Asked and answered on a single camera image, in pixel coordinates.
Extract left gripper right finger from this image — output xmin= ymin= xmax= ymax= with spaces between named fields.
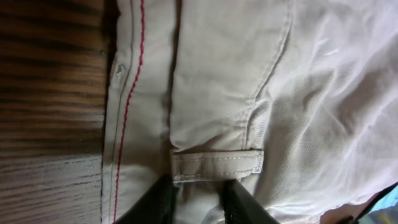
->
xmin=222 ymin=180 xmax=279 ymax=224

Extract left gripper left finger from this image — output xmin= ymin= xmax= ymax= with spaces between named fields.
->
xmin=115 ymin=175 xmax=178 ymax=224

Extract beige khaki shorts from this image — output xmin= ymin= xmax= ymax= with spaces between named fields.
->
xmin=101 ymin=0 xmax=397 ymax=223

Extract light blue t-shirt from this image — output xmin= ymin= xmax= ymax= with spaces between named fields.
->
xmin=357 ymin=185 xmax=398 ymax=224

